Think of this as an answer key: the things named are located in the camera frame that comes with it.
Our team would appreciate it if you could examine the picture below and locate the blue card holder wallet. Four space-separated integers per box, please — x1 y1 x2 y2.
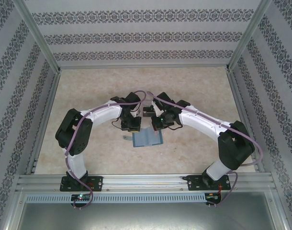
123 127 164 149

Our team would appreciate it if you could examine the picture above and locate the steel sheet panel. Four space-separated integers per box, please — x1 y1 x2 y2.
7 190 287 230

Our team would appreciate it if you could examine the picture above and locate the aluminium front mounting rail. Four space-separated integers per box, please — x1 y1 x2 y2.
15 174 273 192

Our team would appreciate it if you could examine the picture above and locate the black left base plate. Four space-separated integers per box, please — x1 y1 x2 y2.
59 176 104 192

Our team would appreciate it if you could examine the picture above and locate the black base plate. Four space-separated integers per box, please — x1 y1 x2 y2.
59 176 104 192
187 174 234 192

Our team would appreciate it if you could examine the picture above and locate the grey slotted cable duct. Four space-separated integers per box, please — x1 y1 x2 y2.
25 193 206 203

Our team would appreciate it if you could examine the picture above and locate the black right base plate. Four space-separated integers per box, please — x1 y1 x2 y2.
187 174 234 192

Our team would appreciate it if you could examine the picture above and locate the aluminium table side rail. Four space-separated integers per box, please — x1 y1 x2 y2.
26 69 62 174
226 68 265 173

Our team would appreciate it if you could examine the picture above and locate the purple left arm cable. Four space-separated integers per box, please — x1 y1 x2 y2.
64 90 148 209

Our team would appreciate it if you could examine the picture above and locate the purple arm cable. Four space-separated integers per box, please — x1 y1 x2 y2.
148 92 263 209
64 90 148 209

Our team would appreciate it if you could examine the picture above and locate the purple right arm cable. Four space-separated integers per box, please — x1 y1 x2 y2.
148 92 263 209

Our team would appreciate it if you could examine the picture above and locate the aluminium frame post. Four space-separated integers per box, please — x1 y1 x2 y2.
15 0 63 74
226 0 273 72

